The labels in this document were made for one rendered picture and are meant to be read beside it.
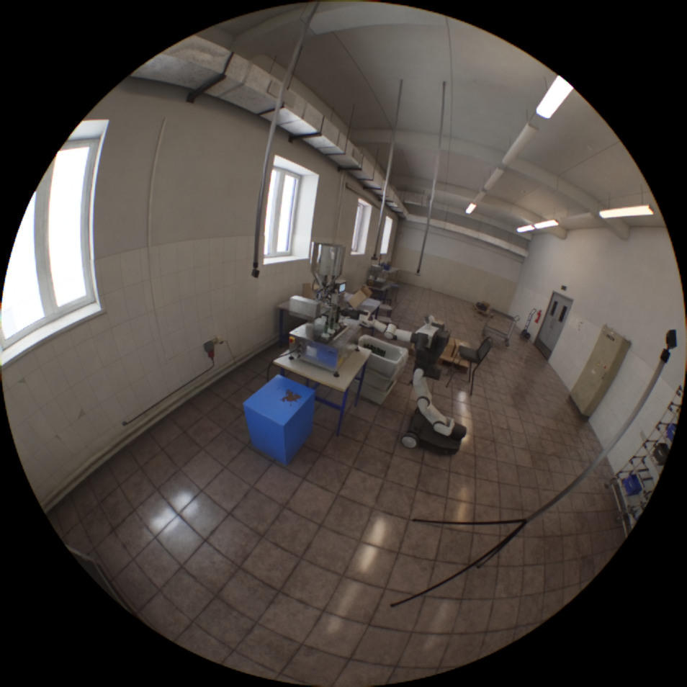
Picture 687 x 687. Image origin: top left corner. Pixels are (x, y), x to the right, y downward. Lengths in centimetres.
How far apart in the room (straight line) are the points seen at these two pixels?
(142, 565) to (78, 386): 154
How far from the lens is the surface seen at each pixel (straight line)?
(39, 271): 260
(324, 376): 192
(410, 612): 207
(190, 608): 211
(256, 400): 191
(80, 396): 247
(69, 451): 277
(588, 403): 582
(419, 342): 186
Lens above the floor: 190
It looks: 28 degrees down
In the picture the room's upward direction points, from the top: 9 degrees clockwise
